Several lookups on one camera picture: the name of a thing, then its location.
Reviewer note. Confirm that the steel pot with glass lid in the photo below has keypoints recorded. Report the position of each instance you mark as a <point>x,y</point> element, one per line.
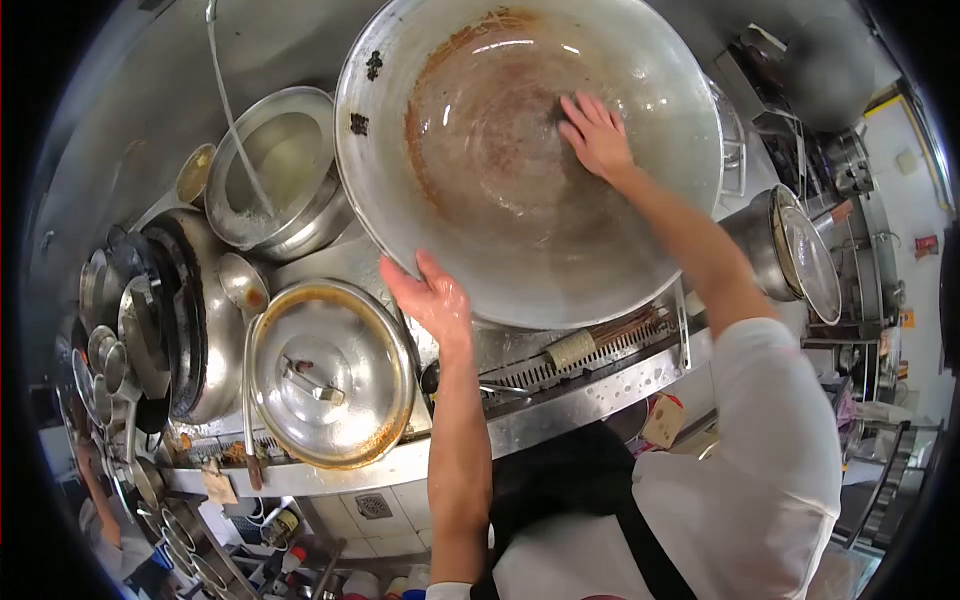
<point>795,255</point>

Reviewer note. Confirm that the person's right thumb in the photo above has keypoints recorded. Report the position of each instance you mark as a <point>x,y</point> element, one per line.
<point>571,137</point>

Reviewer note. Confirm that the large steel wok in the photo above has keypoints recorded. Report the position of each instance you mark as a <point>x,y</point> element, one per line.
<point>517,225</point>

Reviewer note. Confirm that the person's left hand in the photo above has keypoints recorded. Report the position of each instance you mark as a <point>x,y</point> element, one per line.
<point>439,304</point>

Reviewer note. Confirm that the person's body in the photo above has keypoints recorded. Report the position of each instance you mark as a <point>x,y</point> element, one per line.
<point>697,502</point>

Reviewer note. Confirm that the person's right little finger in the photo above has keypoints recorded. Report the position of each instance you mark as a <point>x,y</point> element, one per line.
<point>619,124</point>

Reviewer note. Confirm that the group of hanging steel ladles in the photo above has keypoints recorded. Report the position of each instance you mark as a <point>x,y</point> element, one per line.
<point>112,360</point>

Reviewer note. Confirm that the person's left thumb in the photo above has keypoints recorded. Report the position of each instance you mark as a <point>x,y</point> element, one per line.
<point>431,268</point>

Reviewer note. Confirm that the person's left fingers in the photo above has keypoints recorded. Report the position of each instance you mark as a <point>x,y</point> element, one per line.
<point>391,271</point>

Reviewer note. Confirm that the small dirty cloth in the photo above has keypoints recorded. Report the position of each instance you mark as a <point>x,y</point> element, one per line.
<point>219,486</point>

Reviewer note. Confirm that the steel drain grille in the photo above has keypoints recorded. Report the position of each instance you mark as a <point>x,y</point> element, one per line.
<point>592,360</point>

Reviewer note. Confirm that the steel pot with water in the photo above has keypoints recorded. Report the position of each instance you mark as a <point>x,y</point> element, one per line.
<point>289,172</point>

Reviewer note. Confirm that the small steel bowl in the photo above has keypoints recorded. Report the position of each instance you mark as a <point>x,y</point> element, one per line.
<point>195,174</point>

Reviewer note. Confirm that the brown cardboard piece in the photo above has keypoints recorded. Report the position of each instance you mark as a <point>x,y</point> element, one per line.
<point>664,420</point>

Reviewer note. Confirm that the row of steel seasoning containers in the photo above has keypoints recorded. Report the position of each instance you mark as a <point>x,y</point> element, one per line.
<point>191,547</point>

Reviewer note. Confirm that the bamboo wok brush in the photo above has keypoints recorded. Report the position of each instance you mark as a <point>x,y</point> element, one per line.
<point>574,349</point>

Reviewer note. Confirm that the group of bottles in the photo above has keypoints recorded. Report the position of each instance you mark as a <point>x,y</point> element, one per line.
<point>382,585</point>

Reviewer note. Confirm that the dark ladle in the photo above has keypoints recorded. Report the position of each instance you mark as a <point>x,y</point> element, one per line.
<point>431,377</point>

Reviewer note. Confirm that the person's right middle finger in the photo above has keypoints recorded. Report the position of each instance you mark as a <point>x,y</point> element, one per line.
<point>592,109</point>

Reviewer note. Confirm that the person's right ring finger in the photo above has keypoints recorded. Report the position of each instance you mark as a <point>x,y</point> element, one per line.
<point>607,114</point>

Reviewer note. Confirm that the person's right hand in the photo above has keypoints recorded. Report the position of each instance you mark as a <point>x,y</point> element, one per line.
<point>604,150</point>

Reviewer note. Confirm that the person's right index finger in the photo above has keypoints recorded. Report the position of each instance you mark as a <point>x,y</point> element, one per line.
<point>576,112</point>

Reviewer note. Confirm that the stack of steel woks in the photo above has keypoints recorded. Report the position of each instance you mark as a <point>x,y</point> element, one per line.
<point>202,322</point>

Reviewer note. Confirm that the floor drain cover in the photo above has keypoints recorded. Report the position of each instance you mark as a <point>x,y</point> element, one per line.
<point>373,506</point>

